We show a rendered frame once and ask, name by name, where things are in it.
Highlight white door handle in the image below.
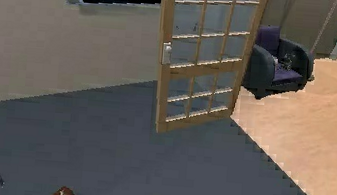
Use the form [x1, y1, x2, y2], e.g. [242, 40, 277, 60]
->
[161, 41, 174, 66]

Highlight wooden glass-paned room door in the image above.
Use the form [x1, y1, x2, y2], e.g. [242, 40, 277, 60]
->
[150, 0, 270, 142]

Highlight dark grey armchair purple cushions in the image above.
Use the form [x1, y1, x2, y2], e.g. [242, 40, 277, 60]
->
[241, 22, 318, 105]

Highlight small grey object on armchair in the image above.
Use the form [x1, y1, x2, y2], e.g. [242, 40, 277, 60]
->
[277, 50, 297, 72]

